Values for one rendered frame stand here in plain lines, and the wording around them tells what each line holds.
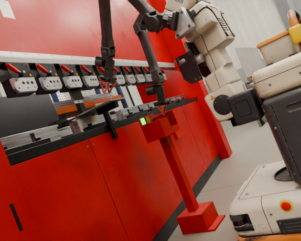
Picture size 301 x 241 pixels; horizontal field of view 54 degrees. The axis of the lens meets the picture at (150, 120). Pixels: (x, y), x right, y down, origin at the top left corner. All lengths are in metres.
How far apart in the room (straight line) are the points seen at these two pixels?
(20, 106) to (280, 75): 1.77
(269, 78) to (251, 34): 7.91
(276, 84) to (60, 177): 1.04
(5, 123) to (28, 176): 0.93
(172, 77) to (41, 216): 2.96
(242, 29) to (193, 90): 5.58
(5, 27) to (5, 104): 0.66
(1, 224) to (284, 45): 1.31
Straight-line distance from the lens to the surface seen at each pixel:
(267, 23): 9.15
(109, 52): 1.78
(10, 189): 1.17
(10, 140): 1.52
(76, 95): 2.00
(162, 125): 1.91
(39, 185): 1.39
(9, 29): 1.83
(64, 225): 1.44
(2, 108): 2.27
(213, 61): 1.59
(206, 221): 2.04
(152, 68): 2.03
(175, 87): 3.96
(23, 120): 2.33
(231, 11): 9.42
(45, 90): 1.79
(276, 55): 1.47
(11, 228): 1.15
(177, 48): 3.96
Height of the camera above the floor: 0.77
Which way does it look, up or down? 1 degrees up
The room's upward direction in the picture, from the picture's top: 22 degrees counter-clockwise
